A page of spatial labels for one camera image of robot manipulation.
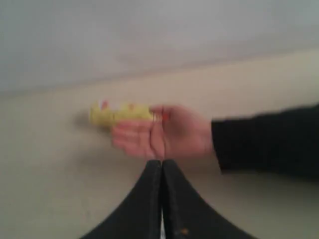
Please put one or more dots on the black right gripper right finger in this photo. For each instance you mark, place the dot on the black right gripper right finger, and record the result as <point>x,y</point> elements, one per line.
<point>185,213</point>

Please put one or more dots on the person's open bare hand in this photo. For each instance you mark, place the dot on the person's open bare hand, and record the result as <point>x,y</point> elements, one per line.
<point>178,133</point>

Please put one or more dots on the yellow label bottle red cap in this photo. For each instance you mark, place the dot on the yellow label bottle red cap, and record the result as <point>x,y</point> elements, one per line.
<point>104,113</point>

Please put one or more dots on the black sleeved forearm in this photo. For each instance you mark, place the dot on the black sleeved forearm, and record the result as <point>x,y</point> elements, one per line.
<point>285,142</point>

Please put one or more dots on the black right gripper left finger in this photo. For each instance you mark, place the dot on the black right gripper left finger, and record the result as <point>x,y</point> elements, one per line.
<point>139,214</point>

